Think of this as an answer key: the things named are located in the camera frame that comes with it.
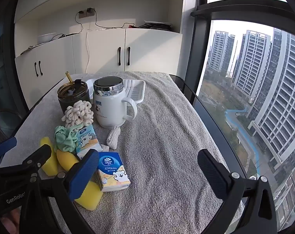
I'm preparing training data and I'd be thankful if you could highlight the person's left hand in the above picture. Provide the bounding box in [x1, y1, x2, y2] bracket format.
[0, 210, 24, 234]

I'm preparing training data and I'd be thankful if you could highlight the small grey knit pouch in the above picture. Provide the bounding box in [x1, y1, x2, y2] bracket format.
[106, 125, 121, 150]

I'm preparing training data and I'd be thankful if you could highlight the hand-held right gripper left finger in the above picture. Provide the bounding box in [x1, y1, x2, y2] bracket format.
[21, 148, 100, 234]

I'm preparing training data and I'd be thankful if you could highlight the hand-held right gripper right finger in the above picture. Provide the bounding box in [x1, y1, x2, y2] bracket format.
[197, 148, 278, 234]

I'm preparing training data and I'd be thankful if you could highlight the white cable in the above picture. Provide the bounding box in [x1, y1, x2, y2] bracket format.
[85, 22, 92, 74]

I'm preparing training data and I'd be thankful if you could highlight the green cloth scrunchie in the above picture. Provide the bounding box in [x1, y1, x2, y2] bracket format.
[54, 124, 84, 153]

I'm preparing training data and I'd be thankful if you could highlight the dark glass tumbler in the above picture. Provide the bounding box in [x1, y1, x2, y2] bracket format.
[57, 79, 91, 115]

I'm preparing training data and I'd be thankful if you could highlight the grey high-rise building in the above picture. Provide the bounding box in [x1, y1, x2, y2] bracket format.
[208, 30, 236, 73]
[231, 30, 272, 98]

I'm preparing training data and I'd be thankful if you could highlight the yellow sponge block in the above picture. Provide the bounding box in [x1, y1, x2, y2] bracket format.
[40, 136, 59, 176]
[74, 180, 103, 211]

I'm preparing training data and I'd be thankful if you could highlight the cream knotted rope ball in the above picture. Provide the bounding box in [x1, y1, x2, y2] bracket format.
[61, 100, 94, 129]

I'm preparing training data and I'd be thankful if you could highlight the white bowl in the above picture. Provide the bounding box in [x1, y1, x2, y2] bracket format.
[38, 33, 57, 44]

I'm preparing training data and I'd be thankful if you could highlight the white cabinet unit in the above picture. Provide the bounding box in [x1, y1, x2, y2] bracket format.
[13, 0, 188, 110]

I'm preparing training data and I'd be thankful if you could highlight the blue cartoon tissue pack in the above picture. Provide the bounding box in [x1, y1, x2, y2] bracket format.
[73, 124, 103, 160]
[97, 152, 131, 192]

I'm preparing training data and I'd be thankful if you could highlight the wall power socket with plugs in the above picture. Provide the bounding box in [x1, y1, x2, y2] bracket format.
[78, 8, 95, 19]

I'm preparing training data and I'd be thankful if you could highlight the pile of dark papers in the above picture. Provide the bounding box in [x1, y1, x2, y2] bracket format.
[138, 21, 173, 31]

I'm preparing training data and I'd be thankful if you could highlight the black cable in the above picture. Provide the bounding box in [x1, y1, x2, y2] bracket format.
[75, 11, 136, 30]

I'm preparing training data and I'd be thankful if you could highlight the black window frame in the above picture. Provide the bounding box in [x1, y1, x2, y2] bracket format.
[190, 0, 295, 98]

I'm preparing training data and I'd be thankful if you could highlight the white plastic tray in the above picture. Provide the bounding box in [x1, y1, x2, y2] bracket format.
[85, 77, 146, 104]

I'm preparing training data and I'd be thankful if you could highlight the white high-rise building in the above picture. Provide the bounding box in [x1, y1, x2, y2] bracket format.
[247, 28, 295, 168]

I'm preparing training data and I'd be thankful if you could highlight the orange-yellow rounded sponge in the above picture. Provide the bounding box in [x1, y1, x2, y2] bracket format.
[56, 149, 80, 172]

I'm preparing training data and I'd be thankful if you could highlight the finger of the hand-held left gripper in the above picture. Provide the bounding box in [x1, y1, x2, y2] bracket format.
[0, 144, 52, 176]
[0, 136, 18, 157]

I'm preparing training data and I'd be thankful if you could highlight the grey towel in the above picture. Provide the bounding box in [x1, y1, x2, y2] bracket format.
[0, 71, 245, 234]

